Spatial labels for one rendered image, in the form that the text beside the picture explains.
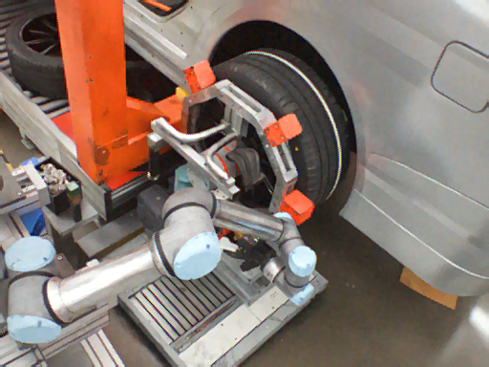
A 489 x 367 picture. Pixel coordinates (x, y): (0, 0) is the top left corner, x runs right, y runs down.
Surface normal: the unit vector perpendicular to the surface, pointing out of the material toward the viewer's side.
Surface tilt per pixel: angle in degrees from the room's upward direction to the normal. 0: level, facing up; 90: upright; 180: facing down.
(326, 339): 0
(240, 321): 0
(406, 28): 90
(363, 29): 90
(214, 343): 0
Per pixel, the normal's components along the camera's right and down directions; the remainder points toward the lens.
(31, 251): 0.10, -0.77
